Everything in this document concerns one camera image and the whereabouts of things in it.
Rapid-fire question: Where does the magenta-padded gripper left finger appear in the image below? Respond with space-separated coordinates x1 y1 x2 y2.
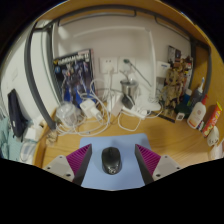
43 143 93 187

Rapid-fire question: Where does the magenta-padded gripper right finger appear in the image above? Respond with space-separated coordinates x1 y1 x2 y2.
134 143 183 185

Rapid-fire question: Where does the black computer mouse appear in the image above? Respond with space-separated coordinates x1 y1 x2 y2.
101 146 123 176

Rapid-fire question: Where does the light blue mouse pad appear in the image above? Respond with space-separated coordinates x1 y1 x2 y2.
78 133 158 192

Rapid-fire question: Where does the small white desk clock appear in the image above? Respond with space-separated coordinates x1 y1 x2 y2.
175 112 186 122

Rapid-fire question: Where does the clear plastic cup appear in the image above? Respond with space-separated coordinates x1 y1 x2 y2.
55 101 81 127

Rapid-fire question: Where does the plain white cup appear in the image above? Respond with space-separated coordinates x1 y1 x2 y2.
208 139 224 160

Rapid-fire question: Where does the teal cloth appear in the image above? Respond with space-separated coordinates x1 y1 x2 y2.
0 116 23 163

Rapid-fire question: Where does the white lotion pump bottle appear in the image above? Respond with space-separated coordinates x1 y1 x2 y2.
186 94 208 130

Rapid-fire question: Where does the dark green container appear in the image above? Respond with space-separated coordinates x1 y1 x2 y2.
175 102 191 118

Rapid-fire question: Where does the white power strip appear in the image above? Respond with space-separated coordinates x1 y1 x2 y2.
121 104 149 120

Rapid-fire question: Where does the white charger block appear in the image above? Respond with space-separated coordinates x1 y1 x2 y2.
79 98 103 119

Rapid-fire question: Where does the red potato chips can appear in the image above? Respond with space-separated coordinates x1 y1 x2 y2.
201 101 223 138

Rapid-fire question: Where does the black bag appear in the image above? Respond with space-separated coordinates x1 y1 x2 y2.
7 88 28 138

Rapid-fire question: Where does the black power adapter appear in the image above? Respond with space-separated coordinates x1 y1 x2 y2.
121 94 136 109

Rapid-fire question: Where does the golden robot figurine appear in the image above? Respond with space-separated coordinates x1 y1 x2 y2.
159 64 188 118

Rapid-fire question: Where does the blue squeeze bottle white nozzle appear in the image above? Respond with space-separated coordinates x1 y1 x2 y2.
189 77 206 108

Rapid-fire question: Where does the large white power adapter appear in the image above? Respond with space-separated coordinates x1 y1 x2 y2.
110 93 126 116

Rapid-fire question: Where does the steel cup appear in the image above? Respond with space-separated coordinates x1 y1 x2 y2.
119 79 139 98

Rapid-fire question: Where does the robot model kit box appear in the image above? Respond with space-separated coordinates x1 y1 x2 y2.
52 48 98 104

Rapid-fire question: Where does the colourful printed box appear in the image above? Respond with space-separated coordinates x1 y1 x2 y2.
166 45 194 88

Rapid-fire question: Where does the white cable bundle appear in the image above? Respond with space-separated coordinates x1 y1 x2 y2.
55 78 113 137

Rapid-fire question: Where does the looped white cable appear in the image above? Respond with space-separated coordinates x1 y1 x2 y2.
117 111 144 133

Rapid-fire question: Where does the black power cable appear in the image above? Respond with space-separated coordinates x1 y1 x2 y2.
123 58 153 88

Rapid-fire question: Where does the white wall box blue label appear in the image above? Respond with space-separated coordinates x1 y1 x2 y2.
155 60 171 78

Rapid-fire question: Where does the white wall socket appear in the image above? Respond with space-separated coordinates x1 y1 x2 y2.
99 57 118 74
118 56 137 73

